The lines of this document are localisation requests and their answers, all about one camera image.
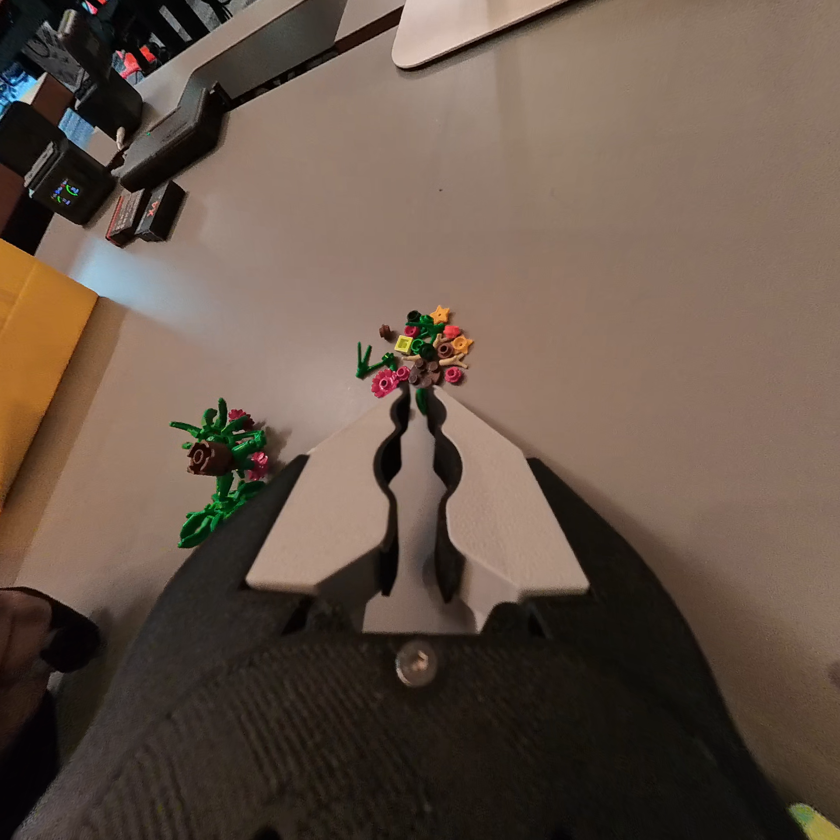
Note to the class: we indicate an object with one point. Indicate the lime green object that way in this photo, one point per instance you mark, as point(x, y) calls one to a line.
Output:
point(817, 823)

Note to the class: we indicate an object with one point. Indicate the black equipment box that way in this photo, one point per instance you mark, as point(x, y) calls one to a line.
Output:
point(111, 105)
point(29, 141)

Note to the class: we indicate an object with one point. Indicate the large yellow bin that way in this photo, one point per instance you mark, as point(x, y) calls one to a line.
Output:
point(33, 341)

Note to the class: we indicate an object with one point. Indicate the grey flat desk panel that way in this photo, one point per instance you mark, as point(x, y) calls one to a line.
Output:
point(262, 46)

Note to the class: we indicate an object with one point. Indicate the toy flower plant brown bloom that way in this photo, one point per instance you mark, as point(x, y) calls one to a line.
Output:
point(216, 459)

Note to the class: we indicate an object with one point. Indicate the white book stand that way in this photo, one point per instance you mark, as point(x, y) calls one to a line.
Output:
point(459, 33)

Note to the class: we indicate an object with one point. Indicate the person's left hand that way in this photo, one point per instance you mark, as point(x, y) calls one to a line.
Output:
point(19, 643)

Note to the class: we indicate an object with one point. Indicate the black orange camera battery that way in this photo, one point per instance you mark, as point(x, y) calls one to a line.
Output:
point(126, 220)
point(161, 210)

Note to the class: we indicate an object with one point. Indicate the pile of toy brick pieces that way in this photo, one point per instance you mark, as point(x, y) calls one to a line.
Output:
point(426, 367)

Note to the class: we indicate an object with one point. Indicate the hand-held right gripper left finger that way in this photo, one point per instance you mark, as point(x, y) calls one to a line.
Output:
point(315, 525)

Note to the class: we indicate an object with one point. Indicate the black charger with lit display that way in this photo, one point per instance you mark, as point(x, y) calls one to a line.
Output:
point(69, 190)

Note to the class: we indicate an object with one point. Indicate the black power bank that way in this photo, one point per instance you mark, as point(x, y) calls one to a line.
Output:
point(174, 141)

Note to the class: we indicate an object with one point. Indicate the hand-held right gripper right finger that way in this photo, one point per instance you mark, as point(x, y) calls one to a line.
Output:
point(512, 525)

